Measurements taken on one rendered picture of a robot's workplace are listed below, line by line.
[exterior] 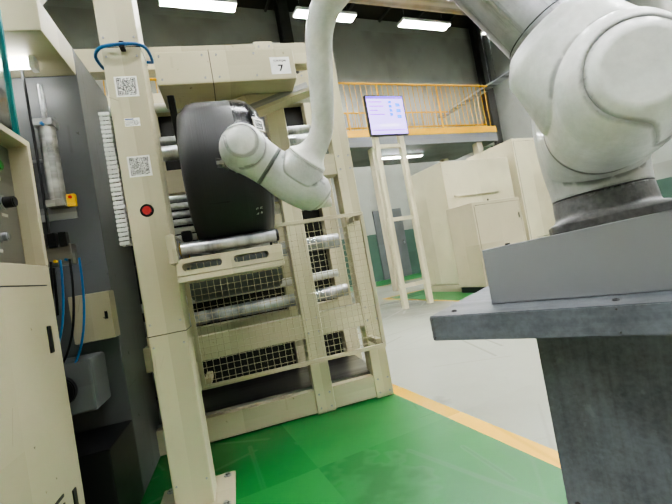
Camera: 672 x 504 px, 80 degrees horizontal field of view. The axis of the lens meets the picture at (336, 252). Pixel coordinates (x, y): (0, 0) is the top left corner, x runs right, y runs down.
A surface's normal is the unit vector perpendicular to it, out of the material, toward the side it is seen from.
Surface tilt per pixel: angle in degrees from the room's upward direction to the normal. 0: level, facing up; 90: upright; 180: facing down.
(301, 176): 109
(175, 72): 90
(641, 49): 94
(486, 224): 90
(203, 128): 69
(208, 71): 90
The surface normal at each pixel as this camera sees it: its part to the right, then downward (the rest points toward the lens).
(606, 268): -0.59, 0.08
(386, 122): 0.39, -0.09
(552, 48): -0.78, -0.02
